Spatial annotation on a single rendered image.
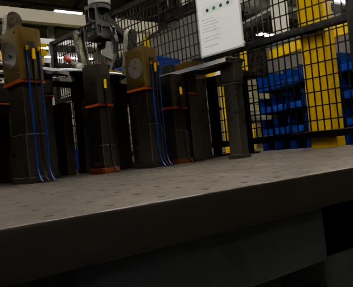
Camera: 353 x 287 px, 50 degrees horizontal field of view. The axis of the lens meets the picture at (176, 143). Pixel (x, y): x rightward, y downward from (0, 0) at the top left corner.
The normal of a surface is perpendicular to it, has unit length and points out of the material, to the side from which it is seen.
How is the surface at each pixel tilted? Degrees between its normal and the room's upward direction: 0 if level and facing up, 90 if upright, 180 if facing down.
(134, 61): 90
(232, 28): 90
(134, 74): 90
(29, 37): 90
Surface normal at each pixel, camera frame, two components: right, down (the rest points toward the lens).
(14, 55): -0.66, 0.05
